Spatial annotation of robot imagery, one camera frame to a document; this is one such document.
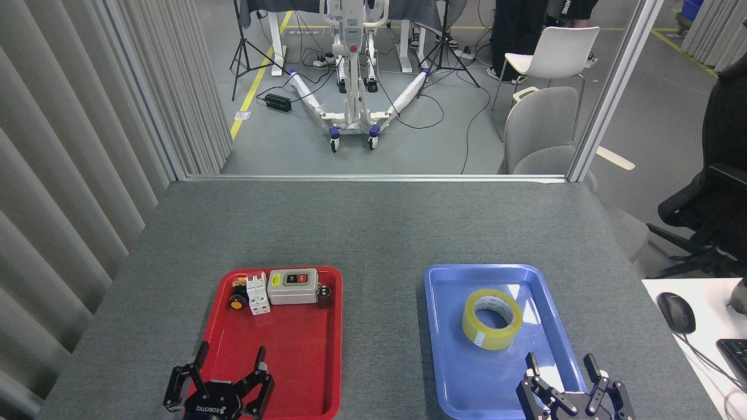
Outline yellow push button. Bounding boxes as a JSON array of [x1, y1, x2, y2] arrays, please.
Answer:
[[229, 279, 249, 311]]

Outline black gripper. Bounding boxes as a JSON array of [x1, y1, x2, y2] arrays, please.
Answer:
[[516, 352, 637, 420], [163, 341, 275, 420]]

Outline black office chair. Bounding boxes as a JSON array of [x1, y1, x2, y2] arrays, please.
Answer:
[[646, 55, 747, 279]]

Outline black tripod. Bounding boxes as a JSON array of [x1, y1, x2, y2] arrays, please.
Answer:
[[417, 0, 480, 99], [229, 0, 291, 102]]

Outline silver aluminium post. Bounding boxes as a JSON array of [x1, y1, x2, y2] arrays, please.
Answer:
[[567, 0, 666, 183]]

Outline black floor cable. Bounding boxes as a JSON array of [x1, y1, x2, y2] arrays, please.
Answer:
[[460, 58, 492, 174]]

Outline black keyboard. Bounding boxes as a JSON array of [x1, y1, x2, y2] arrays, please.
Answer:
[[716, 338, 747, 393]]

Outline white stand on wheels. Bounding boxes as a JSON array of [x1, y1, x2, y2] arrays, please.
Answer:
[[289, 0, 431, 153]]

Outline white circuit breaker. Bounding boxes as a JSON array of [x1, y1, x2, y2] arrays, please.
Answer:
[[246, 272, 272, 316]]

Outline grey two-button switch box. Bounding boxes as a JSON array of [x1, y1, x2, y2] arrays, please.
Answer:
[[267, 268, 319, 306]]

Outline person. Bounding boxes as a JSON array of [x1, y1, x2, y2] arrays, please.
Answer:
[[487, 0, 552, 86], [546, 0, 599, 29]]

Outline white side desk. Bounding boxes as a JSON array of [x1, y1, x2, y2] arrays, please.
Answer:
[[641, 278, 747, 420]]

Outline red plastic tray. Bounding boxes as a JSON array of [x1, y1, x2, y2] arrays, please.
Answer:
[[183, 267, 343, 420]]

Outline grey vertical blinds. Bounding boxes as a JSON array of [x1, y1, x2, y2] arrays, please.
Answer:
[[0, 0, 233, 420], [682, 0, 747, 72]]

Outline black computer mouse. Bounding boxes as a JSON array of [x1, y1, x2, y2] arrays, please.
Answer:
[[656, 292, 696, 335]]

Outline yellow tape roll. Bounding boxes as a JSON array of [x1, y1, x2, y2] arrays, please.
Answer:
[[462, 289, 523, 351]]

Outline blue plastic tray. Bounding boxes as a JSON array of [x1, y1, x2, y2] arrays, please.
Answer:
[[424, 264, 587, 420]]

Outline black mouse cable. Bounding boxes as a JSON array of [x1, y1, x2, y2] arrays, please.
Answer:
[[680, 332, 747, 393]]

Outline white plastic chair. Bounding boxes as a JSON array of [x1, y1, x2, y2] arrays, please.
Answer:
[[491, 26, 601, 141]]

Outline grey padded chair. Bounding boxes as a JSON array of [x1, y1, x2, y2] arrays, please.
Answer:
[[497, 86, 599, 193]]

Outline beige wooden board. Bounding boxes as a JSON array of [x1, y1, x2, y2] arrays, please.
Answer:
[[595, 146, 636, 171]]

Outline silver aluminium rail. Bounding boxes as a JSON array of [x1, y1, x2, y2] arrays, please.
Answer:
[[186, 174, 570, 184]]

